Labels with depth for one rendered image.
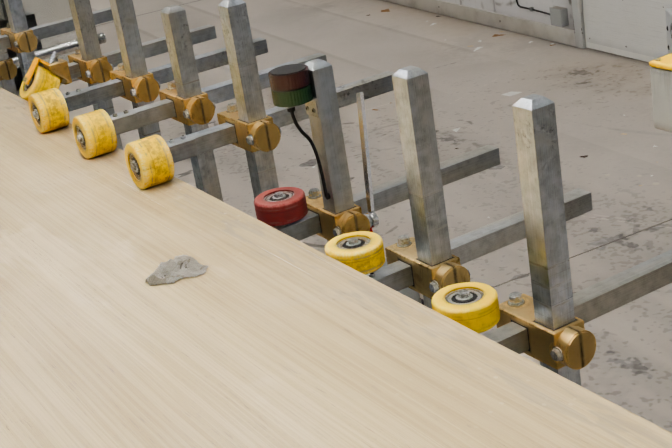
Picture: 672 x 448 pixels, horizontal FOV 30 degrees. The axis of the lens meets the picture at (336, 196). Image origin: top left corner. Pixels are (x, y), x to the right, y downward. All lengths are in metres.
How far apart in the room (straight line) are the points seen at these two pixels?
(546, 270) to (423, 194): 0.25
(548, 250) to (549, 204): 0.06
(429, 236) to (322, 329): 0.28
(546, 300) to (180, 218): 0.65
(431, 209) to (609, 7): 4.06
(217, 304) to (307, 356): 0.21
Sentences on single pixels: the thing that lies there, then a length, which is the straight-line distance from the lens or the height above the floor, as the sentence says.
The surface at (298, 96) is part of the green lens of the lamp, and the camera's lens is 1.83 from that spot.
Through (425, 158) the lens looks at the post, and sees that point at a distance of 1.68.
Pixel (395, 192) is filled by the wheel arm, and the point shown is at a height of 0.85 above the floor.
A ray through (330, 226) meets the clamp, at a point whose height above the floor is 0.85.
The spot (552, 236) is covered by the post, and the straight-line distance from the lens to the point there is 1.51.
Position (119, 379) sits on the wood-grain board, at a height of 0.90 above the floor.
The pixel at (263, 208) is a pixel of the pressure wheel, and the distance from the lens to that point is 1.91.
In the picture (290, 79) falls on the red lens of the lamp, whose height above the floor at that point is 1.10.
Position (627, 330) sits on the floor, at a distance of 3.34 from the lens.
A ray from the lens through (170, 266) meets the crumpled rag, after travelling 1.73.
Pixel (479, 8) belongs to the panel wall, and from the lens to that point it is 6.59.
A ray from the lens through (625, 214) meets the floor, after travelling 4.04.
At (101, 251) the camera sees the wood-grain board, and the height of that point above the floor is 0.90.
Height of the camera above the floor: 1.57
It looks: 21 degrees down
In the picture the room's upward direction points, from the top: 9 degrees counter-clockwise
